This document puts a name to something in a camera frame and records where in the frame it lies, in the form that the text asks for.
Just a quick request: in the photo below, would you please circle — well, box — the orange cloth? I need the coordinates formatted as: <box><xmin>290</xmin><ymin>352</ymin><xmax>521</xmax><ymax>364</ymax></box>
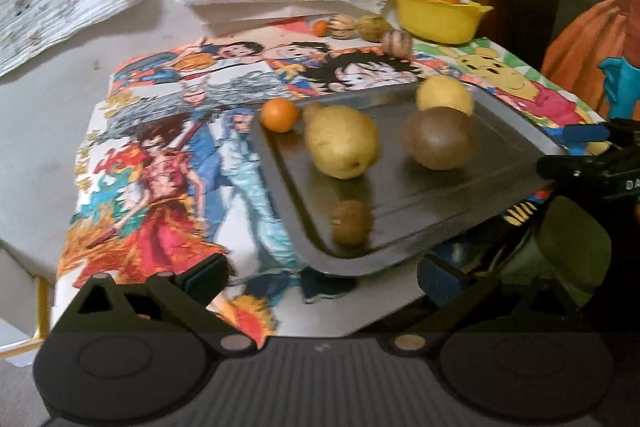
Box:
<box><xmin>541</xmin><ymin>0</ymin><xmax>640</xmax><ymax>120</ymax></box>

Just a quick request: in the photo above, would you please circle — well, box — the cartoon print tablecloth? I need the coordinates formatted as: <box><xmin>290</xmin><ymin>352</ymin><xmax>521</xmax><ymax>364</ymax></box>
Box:
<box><xmin>56</xmin><ymin>104</ymin><xmax>362</xmax><ymax>344</ymax></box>

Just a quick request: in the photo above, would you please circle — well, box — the metal baking tray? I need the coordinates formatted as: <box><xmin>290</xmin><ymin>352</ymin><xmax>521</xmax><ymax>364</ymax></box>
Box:
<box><xmin>248</xmin><ymin>77</ymin><xmax>568</xmax><ymax>278</ymax></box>

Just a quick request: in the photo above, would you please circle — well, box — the olive green cloth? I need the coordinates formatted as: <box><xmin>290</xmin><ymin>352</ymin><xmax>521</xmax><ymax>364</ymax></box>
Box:
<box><xmin>530</xmin><ymin>196</ymin><xmax>612</xmax><ymax>309</ymax></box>

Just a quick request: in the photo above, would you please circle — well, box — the white box with yellow tape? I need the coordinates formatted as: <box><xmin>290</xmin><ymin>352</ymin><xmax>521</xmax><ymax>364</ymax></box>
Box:
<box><xmin>0</xmin><ymin>242</ymin><xmax>52</xmax><ymax>360</ymax></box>

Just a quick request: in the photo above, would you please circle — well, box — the pale striped pepino melon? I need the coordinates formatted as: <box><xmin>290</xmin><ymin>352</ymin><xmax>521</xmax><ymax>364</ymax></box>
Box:
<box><xmin>327</xmin><ymin>14</ymin><xmax>358</xmax><ymax>40</ymax></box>

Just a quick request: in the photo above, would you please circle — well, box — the cartoon boys drawing paper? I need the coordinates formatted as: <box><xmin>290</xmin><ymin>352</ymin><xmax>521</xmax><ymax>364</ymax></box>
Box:
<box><xmin>110</xmin><ymin>14</ymin><xmax>436</xmax><ymax>104</ymax></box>

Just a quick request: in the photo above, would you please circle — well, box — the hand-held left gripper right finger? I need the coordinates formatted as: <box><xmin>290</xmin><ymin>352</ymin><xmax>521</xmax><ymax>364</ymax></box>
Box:
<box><xmin>390</xmin><ymin>253</ymin><xmax>596</xmax><ymax>357</ymax></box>

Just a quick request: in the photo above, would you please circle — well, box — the dark striped pepino melon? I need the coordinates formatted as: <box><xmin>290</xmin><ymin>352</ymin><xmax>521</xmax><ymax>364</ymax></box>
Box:
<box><xmin>381</xmin><ymin>30</ymin><xmax>414</xmax><ymax>58</ymax></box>

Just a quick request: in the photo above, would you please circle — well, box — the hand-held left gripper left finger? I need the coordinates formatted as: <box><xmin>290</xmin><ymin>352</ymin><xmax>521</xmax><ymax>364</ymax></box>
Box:
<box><xmin>50</xmin><ymin>253</ymin><xmax>257</xmax><ymax>358</ymax></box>

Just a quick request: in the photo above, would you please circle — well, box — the small brown longan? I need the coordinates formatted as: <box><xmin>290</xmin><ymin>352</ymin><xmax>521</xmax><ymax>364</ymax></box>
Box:
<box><xmin>331</xmin><ymin>200</ymin><xmax>373</xmax><ymax>247</ymax></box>

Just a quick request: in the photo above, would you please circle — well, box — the yellow round citrus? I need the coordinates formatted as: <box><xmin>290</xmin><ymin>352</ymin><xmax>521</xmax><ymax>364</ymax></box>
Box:
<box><xmin>416</xmin><ymin>75</ymin><xmax>475</xmax><ymax>116</ymax></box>

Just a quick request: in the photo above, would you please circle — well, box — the teal cloth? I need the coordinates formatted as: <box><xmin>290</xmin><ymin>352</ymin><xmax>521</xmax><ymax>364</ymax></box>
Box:
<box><xmin>598</xmin><ymin>56</ymin><xmax>640</xmax><ymax>122</ymax></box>

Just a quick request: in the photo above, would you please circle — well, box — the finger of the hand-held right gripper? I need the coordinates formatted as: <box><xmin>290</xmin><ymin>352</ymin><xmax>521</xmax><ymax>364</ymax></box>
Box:
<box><xmin>562</xmin><ymin>117</ymin><xmax>640</xmax><ymax>155</ymax></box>
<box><xmin>536</xmin><ymin>154</ymin><xmax>608</xmax><ymax>198</ymax></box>

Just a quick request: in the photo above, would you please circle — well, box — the yellow plastic bowl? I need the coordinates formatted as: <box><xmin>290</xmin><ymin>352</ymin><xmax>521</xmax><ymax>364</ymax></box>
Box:
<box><xmin>387</xmin><ymin>0</ymin><xmax>494</xmax><ymax>45</ymax></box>

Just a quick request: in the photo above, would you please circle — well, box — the bear drawing paper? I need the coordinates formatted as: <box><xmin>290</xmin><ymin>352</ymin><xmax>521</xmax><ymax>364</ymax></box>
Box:
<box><xmin>414</xmin><ymin>38</ymin><xmax>610</xmax><ymax>130</ymax></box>

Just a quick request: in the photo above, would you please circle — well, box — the grey winged figure drawing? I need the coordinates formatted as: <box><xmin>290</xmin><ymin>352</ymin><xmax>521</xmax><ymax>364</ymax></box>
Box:
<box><xmin>100</xmin><ymin>71</ymin><xmax>283</xmax><ymax>132</ymax></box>

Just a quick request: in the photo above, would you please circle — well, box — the yellow-green pear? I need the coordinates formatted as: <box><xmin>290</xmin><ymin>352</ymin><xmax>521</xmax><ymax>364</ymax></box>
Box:
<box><xmin>304</xmin><ymin>105</ymin><xmax>380</xmax><ymax>180</ymax></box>

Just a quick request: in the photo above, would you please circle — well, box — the brown kiwi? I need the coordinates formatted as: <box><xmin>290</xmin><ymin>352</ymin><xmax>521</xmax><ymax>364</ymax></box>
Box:
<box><xmin>403</xmin><ymin>106</ymin><xmax>476</xmax><ymax>171</ymax></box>

